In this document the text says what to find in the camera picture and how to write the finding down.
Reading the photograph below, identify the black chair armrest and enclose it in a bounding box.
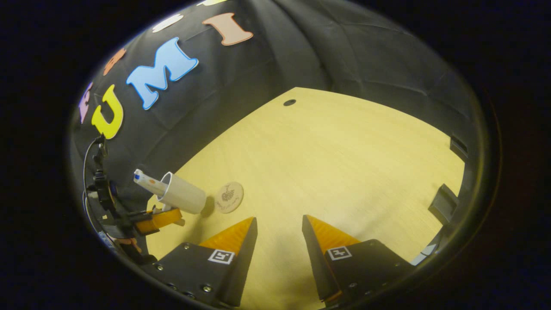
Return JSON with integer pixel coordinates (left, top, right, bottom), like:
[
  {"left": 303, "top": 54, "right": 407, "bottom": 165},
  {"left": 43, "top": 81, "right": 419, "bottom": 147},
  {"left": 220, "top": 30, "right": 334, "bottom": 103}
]
[
  {"left": 428, "top": 184, "right": 459, "bottom": 225},
  {"left": 450, "top": 136, "right": 469, "bottom": 162}
]

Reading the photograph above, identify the white toothpaste tube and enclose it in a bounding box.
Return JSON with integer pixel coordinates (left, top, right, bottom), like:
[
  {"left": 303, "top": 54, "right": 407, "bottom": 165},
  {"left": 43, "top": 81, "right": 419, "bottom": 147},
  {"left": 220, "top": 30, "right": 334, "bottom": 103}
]
[{"left": 133, "top": 168, "right": 169, "bottom": 196}]

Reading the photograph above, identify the round wooden coaster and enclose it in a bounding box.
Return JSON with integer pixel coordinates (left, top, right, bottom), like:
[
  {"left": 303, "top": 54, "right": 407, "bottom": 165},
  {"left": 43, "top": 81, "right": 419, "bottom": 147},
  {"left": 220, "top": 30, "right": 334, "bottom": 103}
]
[{"left": 214, "top": 181, "right": 245, "bottom": 214}]

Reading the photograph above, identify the white cup with wooden handle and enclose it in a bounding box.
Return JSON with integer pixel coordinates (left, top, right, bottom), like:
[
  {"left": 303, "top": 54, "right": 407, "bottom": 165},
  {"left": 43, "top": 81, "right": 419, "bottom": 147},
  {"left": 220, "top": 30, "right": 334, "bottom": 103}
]
[{"left": 156, "top": 172, "right": 207, "bottom": 215}]

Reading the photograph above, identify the wooden desktop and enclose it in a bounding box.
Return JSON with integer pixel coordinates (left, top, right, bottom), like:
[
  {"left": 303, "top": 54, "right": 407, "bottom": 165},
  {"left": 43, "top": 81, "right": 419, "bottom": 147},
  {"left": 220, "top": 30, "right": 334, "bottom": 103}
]
[{"left": 145, "top": 87, "right": 466, "bottom": 310}]

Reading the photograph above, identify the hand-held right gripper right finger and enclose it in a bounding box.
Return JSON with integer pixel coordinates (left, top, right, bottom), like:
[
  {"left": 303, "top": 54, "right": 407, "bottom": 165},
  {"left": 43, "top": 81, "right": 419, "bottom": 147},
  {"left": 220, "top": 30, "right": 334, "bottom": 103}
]
[{"left": 302, "top": 214, "right": 416, "bottom": 307}]

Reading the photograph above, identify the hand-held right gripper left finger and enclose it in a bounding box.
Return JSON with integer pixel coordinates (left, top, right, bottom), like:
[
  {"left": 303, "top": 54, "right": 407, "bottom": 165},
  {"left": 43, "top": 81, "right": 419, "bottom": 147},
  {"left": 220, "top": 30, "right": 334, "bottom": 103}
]
[{"left": 142, "top": 217, "right": 258, "bottom": 308}]

